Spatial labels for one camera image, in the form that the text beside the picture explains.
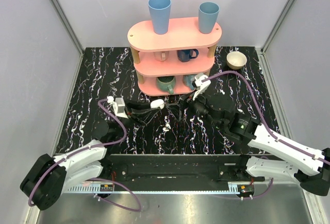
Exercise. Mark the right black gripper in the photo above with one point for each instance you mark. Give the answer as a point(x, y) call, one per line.
point(175, 109)

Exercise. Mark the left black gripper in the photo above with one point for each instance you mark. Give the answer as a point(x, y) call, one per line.
point(133, 112)

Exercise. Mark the white earbud charging case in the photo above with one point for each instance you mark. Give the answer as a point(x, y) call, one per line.
point(159, 103)

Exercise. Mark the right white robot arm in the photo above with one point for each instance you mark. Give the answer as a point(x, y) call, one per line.
point(306, 166)

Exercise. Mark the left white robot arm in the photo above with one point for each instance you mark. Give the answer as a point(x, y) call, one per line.
point(50, 176)

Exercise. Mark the white earbud upper left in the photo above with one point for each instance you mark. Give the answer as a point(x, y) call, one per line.
point(167, 127)

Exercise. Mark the green ceramic mug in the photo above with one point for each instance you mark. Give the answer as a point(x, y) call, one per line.
point(166, 83)

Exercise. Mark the light blue butterfly mug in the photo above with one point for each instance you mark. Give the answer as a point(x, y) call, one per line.
point(189, 80)

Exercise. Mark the pink three-tier wooden shelf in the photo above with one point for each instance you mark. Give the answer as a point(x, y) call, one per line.
point(183, 33)

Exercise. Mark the dark blue faceted mug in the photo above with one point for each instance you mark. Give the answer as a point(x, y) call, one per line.
point(187, 54)

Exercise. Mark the beige mug on shelf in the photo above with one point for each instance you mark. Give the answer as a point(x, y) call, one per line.
point(161, 55)

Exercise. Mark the cream ceramic bowl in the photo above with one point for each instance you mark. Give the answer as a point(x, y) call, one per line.
point(236, 60)

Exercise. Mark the right blue plastic cup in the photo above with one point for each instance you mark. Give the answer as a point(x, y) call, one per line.
point(208, 14)

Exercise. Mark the blue plastic cup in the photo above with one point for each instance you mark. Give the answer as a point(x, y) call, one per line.
point(160, 15)
point(208, 14)

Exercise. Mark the left blue plastic cup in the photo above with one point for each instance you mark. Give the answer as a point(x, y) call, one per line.
point(160, 15)

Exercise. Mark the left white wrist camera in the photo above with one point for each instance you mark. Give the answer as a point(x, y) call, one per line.
point(118, 106)

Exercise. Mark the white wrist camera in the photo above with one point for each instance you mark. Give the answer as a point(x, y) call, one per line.
point(201, 83)
point(118, 106)

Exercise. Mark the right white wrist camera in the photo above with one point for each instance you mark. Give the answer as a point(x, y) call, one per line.
point(201, 83)

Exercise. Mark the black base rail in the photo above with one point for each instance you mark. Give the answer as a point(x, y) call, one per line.
point(124, 167)

